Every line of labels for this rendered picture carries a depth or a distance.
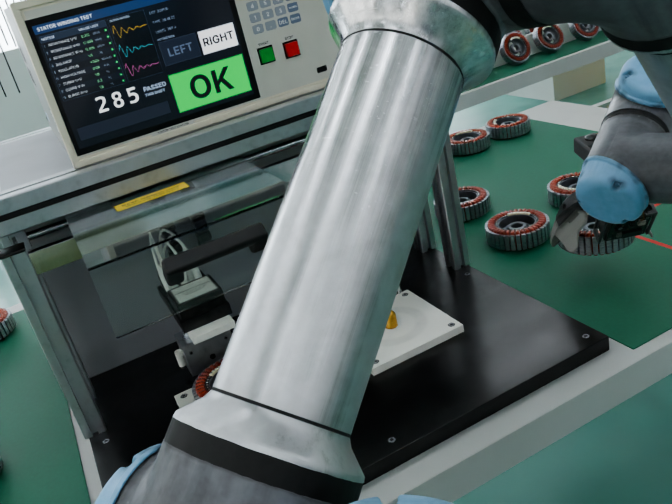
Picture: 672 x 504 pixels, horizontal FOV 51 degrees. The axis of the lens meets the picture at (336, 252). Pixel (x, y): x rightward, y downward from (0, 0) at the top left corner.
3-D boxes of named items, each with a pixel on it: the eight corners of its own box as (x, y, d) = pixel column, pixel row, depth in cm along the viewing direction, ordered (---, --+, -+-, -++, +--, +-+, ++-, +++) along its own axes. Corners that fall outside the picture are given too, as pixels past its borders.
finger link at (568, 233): (547, 268, 104) (588, 232, 97) (535, 236, 107) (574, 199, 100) (563, 270, 105) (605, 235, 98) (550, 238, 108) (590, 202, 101)
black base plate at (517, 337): (610, 350, 91) (609, 335, 90) (137, 610, 70) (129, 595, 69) (417, 248, 131) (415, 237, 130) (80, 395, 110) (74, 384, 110)
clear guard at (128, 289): (332, 250, 76) (320, 199, 73) (117, 340, 68) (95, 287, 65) (237, 187, 104) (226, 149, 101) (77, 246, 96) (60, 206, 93)
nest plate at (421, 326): (464, 331, 99) (463, 324, 98) (373, 376, 94) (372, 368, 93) (408, 295, 111) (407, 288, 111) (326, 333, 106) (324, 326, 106)
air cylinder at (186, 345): (239, 356, 106) (229, 326, 104) (193, 377, 104) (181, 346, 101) (229, 343, 110) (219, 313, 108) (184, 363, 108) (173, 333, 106)
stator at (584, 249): (648, 248, 102) (647, 225, 101) (572, 263, 103) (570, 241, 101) (617, 221, 113) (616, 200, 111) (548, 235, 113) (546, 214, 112)
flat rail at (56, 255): (436, 126, 107) (433, 107, 106) (25, 279, 87) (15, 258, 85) (432, 125, 108) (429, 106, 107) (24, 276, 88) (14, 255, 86)
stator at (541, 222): (547, 252, 118) (545, 232, 117) (481, 254, 123) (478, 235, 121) (554, 223, 127) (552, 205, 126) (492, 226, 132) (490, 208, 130)
